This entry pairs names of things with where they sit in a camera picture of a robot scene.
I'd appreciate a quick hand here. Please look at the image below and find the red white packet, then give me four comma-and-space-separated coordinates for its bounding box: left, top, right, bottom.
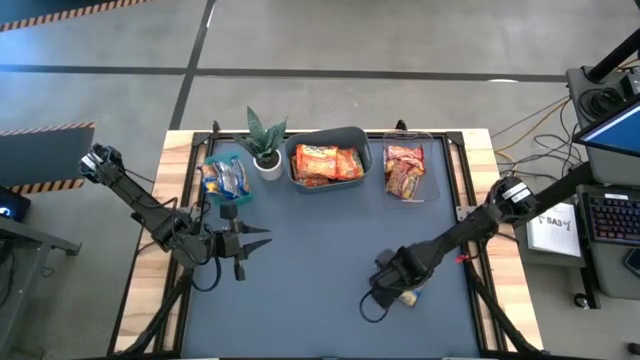
333, 146, 366, 182

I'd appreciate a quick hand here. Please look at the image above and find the clear plastic bin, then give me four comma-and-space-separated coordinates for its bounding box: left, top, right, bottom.
382, 129, 441, 204

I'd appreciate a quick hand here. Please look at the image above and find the black hazard-striped floor mat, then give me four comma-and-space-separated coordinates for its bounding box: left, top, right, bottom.
0, 121, 96, 196

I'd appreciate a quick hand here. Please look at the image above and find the grey metal side table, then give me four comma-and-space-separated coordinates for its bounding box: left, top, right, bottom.
0, 214, 84, 351

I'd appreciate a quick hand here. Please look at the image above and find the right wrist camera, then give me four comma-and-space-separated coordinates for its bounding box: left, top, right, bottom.
374, 248, 396, 269

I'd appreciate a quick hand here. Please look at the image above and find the grey operator desk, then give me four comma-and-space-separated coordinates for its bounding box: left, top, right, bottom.
514, 182, 640, 301

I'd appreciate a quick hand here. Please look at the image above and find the dark smartphone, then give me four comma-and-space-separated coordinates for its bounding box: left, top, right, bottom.
622, 247, 640, 279

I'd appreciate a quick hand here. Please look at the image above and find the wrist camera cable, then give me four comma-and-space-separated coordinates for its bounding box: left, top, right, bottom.
191, 252, 222, 293
358, 291, 390, 325

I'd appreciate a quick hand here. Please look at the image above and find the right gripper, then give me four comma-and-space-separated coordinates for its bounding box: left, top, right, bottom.
369, 245, 431, 309

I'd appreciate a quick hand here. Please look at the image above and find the snake plant in white pot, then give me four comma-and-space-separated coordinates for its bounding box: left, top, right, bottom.
232, 105, 290, 182

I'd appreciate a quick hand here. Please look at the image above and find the orange chicken ramen pack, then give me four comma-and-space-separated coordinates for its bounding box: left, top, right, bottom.
290, 157, 331, 189
294, 143, 340, 180

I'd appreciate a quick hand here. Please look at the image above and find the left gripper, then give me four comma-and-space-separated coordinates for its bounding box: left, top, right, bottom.
214, 219, 273, 282

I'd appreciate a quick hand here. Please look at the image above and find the coiled black cable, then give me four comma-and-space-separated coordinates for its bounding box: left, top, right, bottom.
578, 87, 626, 119

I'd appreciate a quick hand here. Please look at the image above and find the black backlit keyboard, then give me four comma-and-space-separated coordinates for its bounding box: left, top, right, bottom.
581, 192, 640, 246

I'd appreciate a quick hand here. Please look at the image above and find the black aluminium rig frame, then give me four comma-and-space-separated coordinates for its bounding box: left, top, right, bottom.
107, 118, 546, 360

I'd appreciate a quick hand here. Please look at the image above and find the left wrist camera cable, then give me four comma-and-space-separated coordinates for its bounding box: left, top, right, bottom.
191, 252, 222, 293

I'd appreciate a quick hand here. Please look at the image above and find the black device with blue light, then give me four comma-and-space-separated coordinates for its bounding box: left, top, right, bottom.
0, 185, 32, 224

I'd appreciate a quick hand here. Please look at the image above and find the grey equipment cart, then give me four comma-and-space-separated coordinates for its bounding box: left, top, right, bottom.
564, 64, 640, 186

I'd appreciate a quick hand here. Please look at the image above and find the teal plastic bin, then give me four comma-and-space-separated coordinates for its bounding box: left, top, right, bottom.
201, 152, 255, 207

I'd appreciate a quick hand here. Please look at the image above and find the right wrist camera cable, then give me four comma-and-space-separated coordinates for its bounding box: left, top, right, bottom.
358, 291, 390, 325

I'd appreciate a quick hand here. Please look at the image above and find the grey-blue plastic bin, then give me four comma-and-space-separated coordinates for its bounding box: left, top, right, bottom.
283, 125, 375, 195

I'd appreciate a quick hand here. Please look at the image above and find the computer monitor with blue screen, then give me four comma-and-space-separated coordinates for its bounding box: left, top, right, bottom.
572, 97, 640, 159

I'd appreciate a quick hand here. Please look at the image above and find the black monitor pole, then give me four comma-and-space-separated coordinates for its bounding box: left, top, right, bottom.
585, 42, 640, 84

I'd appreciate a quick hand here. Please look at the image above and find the white paper sign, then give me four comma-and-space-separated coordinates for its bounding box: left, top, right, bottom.
524, 201, 584, 259

